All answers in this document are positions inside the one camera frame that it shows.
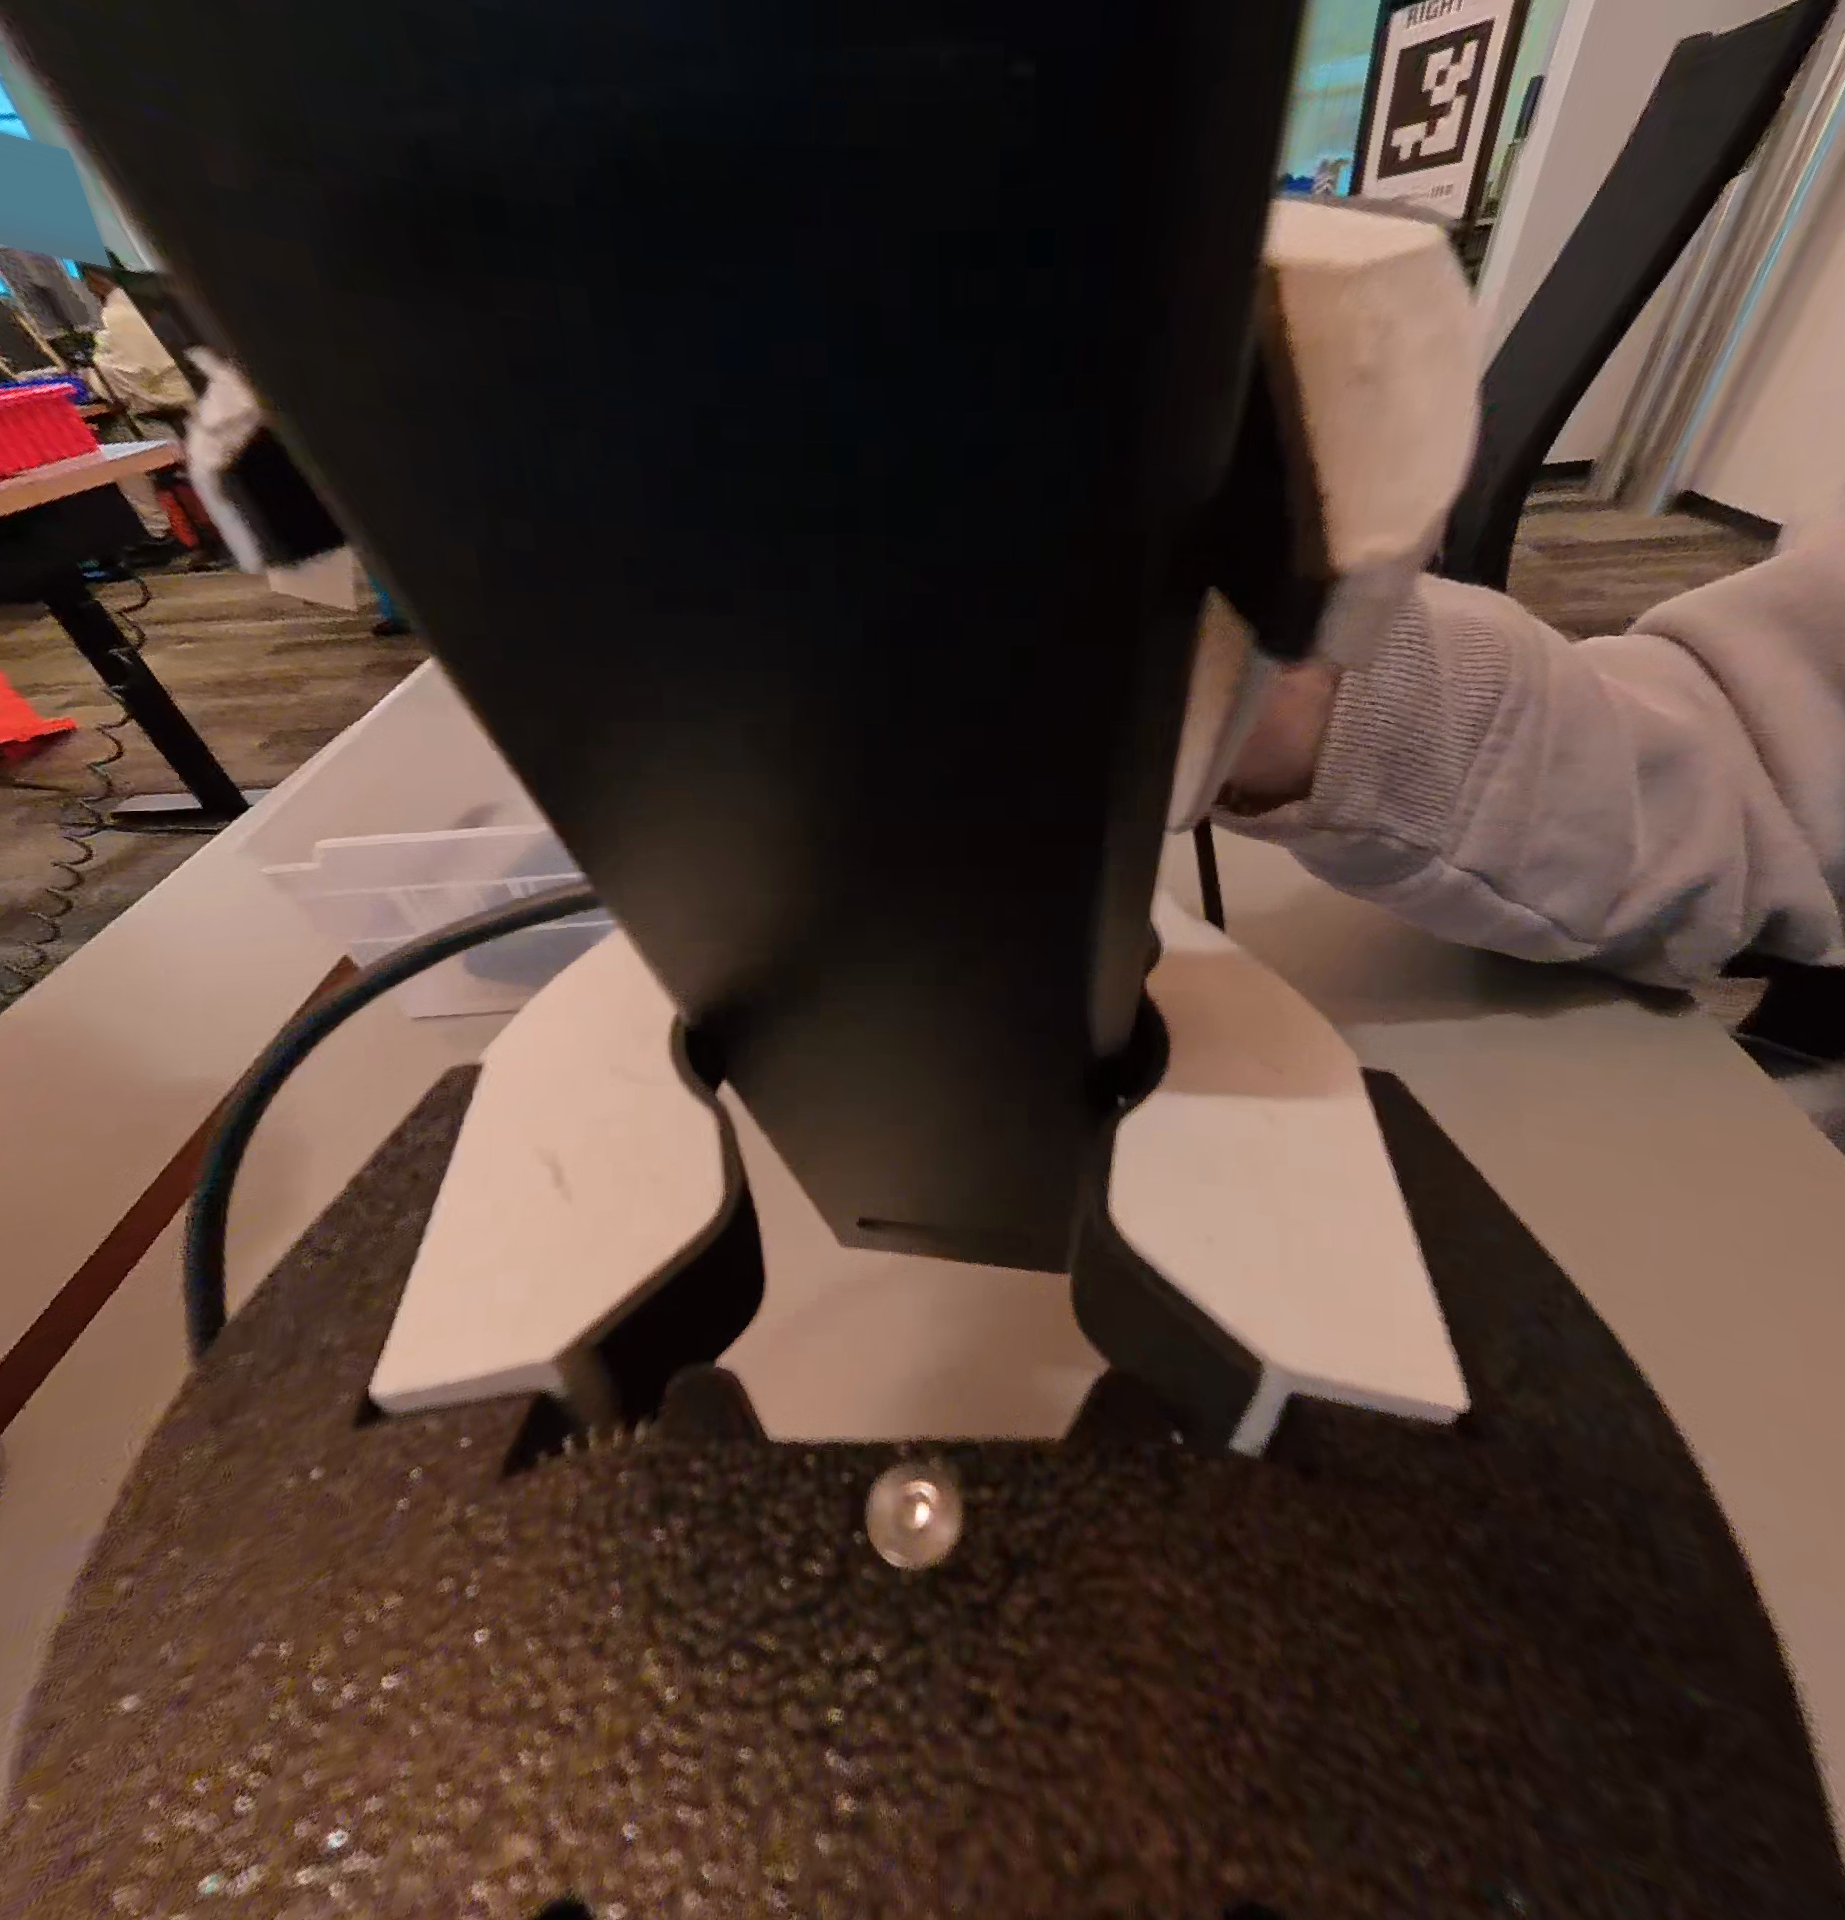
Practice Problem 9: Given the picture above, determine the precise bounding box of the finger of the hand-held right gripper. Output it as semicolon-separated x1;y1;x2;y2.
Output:
185;352;366;614

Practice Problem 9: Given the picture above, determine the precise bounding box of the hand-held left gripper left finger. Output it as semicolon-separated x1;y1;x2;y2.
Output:
368;927;764;1418

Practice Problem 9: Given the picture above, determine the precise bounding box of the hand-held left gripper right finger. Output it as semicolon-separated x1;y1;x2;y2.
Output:
1071;898;1471;1454

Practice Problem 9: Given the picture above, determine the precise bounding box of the black cable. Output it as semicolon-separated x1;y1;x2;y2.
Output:
181;883;611;1365

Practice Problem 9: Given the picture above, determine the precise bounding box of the clear plastic box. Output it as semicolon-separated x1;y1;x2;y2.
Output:
258;824;617;1021

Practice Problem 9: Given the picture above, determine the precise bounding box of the black power bank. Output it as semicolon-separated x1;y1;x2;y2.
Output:
0;0;1310;1275

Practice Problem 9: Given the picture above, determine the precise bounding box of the person's right forearm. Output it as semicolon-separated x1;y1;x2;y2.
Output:
1206;478;1845;995

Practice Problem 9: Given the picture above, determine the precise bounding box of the wooden desk with black legs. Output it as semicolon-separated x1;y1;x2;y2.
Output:
0;438;254;828

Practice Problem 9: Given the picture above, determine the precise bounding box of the grey desk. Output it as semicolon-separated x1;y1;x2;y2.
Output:
0;656;1845;1920

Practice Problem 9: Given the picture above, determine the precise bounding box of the black office chair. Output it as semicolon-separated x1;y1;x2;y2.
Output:
1440;0;1842;599

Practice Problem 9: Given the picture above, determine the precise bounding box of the red plastic bin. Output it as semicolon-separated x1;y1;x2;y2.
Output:
0;379;104;491

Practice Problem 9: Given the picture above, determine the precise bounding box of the orange traffic cone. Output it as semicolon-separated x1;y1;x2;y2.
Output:
0;626;79;762

